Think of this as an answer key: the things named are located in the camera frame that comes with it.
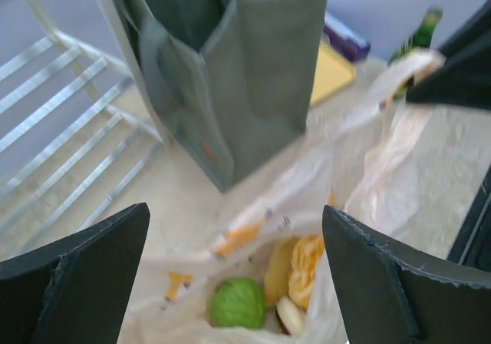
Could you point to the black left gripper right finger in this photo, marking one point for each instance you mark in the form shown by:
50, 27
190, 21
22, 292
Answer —
389, 292

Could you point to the croissant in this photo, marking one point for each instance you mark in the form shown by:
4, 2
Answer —
277, 274

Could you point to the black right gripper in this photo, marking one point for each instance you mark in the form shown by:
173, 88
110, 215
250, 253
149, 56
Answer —
472, 244

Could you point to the green toy lime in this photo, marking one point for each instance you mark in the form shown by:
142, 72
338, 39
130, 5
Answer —
238, 302

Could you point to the green fabric grocery bag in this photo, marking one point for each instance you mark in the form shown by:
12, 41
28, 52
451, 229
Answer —
230, 79

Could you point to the chocolate donut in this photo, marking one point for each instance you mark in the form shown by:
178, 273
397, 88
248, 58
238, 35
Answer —
290, 318

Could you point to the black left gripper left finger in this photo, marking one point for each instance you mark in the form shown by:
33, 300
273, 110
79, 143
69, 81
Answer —
76, 289

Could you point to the white metal shelf rack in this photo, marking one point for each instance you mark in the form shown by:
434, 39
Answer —
74, 133

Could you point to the yellow food tray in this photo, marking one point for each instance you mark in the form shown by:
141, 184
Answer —
333, 73

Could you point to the purple box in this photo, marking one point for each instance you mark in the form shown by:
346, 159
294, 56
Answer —
344, 40

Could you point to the banana print plastic bag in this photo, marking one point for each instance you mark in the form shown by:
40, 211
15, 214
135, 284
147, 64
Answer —
367, 168

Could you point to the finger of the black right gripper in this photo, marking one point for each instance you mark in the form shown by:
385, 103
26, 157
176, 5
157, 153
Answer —
464, 79

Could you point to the green glass bottle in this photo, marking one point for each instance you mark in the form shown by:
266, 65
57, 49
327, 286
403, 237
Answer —
421, 38

